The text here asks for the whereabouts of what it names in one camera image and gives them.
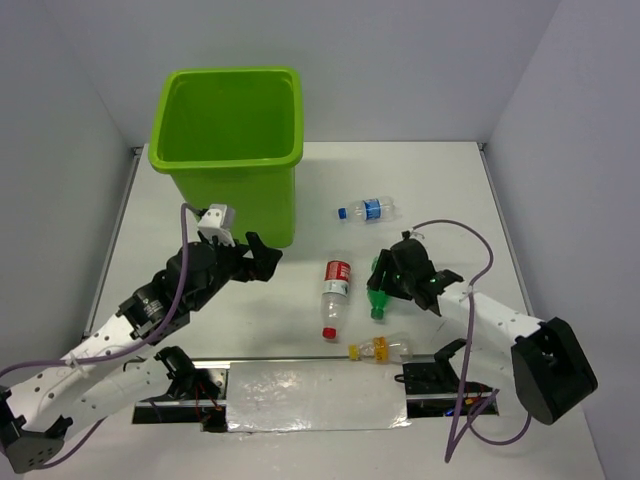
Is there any clear bottle red label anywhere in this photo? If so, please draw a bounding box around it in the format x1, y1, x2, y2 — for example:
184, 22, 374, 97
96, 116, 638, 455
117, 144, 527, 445
321, 258, 351, 341

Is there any green plastic bottle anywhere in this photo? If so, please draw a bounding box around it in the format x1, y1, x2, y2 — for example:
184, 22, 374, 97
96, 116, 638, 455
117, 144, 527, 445
367, 287, 391, 323

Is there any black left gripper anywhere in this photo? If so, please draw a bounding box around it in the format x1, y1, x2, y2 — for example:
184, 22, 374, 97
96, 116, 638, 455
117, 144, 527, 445
189, 231, 282, 311

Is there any silver foil sheet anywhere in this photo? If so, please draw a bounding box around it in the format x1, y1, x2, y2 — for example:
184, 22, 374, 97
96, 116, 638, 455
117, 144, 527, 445
226, 359, 410, 433

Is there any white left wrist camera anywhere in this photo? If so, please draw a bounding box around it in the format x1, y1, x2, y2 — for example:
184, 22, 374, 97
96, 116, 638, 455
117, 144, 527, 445
197, 204, 236, 247

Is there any clear bottle yellow cap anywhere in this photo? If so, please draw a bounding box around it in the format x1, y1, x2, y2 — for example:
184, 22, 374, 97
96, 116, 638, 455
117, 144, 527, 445
348, 332, 413, 365

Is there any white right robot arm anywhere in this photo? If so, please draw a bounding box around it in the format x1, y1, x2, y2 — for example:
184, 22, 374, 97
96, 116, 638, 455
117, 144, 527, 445
367, 238, 598, 425

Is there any clear bottle blue cap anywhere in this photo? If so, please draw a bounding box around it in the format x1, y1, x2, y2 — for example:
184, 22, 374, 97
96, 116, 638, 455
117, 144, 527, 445
337, 196, 399, 224

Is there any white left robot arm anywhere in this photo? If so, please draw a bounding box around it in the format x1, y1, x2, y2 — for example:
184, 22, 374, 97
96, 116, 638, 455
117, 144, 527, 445
1, 232, 283, 474

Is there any green plastic bin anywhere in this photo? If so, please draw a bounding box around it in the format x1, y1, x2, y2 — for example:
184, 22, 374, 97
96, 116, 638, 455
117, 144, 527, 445
148, 66, 304, 248

